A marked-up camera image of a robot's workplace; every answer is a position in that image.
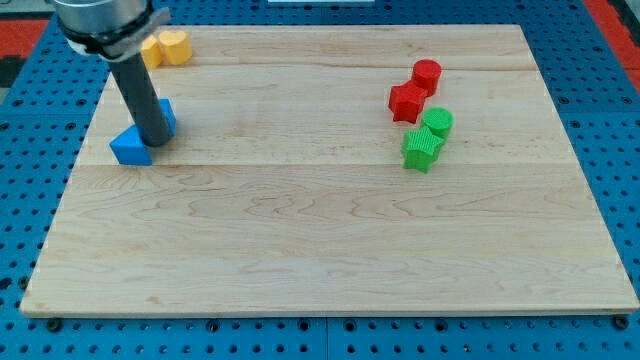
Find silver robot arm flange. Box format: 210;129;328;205
53;0;171;62

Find blue triangle block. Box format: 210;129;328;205
109;125;152;166

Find green star block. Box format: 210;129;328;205
401;128;445;173

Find red star block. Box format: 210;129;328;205
388;80;429;124

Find green cylinder block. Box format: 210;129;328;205
421;107;454;142

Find red cylinder block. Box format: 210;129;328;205
411;59;442;97

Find blue cube block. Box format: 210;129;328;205
159;98;176;137

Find dark grey pointer rod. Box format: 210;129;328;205
109;54;172;147

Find yellow heart block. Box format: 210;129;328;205
158;31;193;65

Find yellow pentagon block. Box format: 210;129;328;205
140;35;163;70

